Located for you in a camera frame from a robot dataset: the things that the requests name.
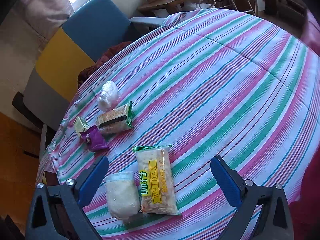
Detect white cake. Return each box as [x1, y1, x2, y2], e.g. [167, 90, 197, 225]
[104, 171, 140, 220]

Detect purple snack packet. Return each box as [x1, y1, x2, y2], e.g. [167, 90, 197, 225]
[80, 125, 108, 152]

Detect small yellow green packet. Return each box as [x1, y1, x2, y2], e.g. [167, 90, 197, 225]
[73, 116, 90, 136]

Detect Weidan yellow biscuit packet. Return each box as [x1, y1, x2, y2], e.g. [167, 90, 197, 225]
[133, 145, 180, 216]

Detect cracker packet green ends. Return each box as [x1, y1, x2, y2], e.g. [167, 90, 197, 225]
[97, 101, 133, 134]

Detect wooden wardrobe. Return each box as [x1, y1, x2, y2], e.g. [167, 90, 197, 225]
[1, 113, 40, 231]

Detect white plastic wrapped ball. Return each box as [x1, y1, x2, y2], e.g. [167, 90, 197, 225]
[98, 81, 118, 112]

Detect dark red cloth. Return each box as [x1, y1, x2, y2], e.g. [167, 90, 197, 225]
[77, 41, 132, 88]

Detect striped tablecloth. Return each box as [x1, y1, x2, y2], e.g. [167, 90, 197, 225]
[39, 9, 319, 239]

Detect grey yellow blue chair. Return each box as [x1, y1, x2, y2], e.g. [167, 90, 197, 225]
[11, 0, 167, 133]

